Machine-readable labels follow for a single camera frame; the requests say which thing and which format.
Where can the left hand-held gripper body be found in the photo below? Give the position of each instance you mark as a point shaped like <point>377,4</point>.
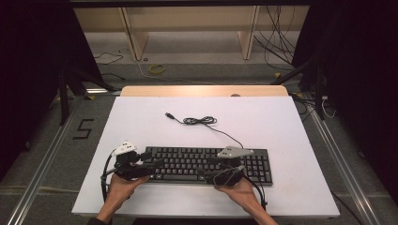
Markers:
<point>131,168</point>

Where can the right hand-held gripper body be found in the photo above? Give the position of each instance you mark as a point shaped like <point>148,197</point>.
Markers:
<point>230,175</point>

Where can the black computer keyboard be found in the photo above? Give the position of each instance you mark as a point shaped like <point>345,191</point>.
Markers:
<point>187,162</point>

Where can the person's left hand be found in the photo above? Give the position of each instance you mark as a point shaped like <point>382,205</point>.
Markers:
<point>122,190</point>

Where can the person's right hand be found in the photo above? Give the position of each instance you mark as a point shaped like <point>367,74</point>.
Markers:
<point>244,195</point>

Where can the white table board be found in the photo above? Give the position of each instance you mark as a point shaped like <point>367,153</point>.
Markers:
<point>266,125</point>

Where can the wooden table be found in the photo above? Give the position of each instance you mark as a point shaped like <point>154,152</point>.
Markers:
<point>203,90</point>

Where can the black metal stand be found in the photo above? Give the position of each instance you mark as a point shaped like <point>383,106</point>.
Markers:
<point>318,93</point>
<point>64,100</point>

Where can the black curtain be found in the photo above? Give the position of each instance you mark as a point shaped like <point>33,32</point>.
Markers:
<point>28,78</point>
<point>366,78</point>

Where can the short silver rail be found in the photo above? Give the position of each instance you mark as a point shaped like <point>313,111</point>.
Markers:
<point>100,91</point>

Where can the aluminium floor rail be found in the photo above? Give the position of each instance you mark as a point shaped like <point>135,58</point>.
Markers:
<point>344,162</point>
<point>40,168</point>

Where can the light wooden desk frame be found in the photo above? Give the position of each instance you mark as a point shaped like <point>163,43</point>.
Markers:
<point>187,18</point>

